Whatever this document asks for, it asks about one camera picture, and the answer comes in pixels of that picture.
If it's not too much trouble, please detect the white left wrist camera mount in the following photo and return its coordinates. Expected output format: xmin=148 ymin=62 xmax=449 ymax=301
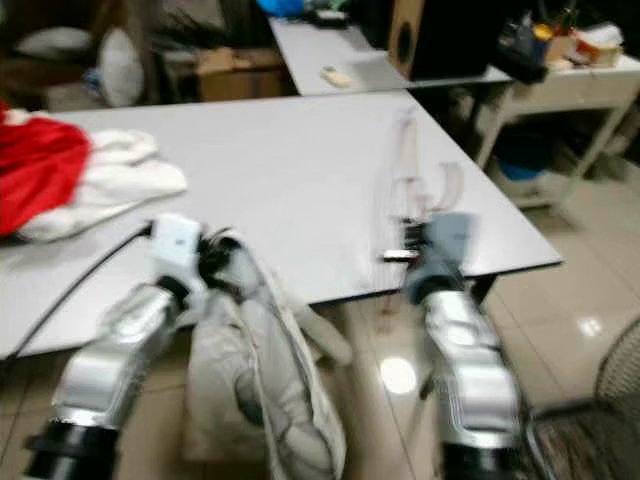
xmin=150 ymin=213 xmax=207 ymax=287

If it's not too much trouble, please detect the wire fan guard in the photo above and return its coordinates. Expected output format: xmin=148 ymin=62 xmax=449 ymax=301
xmin=530 ymin=320 xmax=640 ymax=480

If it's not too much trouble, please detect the white frame desk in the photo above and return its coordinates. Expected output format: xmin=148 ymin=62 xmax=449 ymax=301
xmin=470 ymin=65 xmax=640 ymax=212

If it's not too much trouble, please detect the grey white pillow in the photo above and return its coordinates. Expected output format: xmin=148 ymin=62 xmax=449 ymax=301
xmin=98 ymin=28 xmax=147 ymax=110

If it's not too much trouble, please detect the cream white stitched jacket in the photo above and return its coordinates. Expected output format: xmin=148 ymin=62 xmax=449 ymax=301
xmin=185 ymin=230 xmax=352 ymax=480

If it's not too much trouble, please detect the blue bucket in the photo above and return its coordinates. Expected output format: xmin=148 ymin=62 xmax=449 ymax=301
xmin=500 ymin=150 xmax=562 ymax=182

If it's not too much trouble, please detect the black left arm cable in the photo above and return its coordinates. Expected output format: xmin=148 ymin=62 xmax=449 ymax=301
xmin=0 ymin=225 xmax=157 ymax=361

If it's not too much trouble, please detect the brown cardboard box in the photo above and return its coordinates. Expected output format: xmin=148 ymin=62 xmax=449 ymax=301
xmin=195 ymin=48 xmax=292 ymax=102

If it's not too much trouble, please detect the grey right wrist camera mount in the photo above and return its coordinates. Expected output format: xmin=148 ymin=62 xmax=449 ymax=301
xmin=405 ymin=213 xmax=482 ymax=302

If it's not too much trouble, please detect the soft white garment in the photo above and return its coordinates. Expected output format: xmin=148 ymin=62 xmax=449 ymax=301
xmin=15 ymin=128 xmax=189 ymax=244

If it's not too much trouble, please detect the white remote control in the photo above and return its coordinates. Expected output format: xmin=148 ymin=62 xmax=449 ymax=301
xmin=320 ymin=67 xmax=357 ymax=89

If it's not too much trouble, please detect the blue bag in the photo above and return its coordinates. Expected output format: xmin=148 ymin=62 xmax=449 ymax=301
xmin=255 ymin=0 xmax=307 ymax=20

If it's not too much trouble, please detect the grey round cushion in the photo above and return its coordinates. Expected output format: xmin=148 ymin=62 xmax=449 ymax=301
xmin=15 ymin=27 xmax=92 ymax=59

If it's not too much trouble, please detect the brown wooden speaker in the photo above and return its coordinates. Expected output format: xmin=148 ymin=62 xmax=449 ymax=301
xmin=388 ymin=0 xmax=522 ymax=82

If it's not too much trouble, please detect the black flat device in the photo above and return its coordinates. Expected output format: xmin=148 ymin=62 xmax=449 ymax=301
xmin=495 ymin=40 xmax=552 ymax=87

